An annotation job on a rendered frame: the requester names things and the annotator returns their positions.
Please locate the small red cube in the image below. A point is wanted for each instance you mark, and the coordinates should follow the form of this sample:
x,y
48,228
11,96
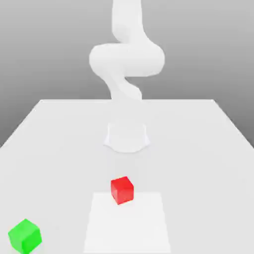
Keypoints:
x,y
122,190

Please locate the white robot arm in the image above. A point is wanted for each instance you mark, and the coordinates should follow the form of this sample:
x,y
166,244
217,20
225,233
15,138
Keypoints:
x,y
127,59

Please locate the small green cube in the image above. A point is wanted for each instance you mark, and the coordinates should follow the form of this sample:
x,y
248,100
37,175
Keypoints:
x,y
24,236

